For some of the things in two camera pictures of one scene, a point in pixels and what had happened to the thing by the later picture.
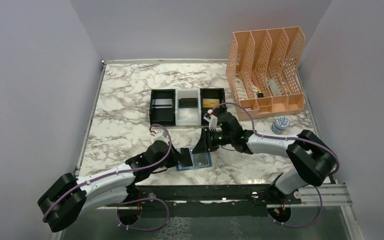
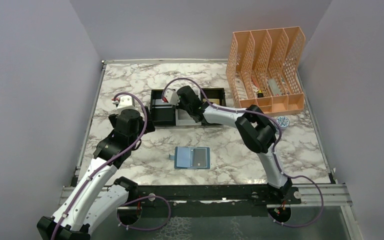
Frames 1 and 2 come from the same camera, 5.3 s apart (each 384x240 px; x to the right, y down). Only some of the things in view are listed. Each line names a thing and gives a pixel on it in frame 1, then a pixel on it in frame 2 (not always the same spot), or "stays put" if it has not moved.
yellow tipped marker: (260, 94) stays put
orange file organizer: (264, 71) stays put
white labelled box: (241, 89) stays put
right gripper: (203, 145) to (180, 106)
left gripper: (176, 157) to (149, 127)
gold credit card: (210, 103) stays put
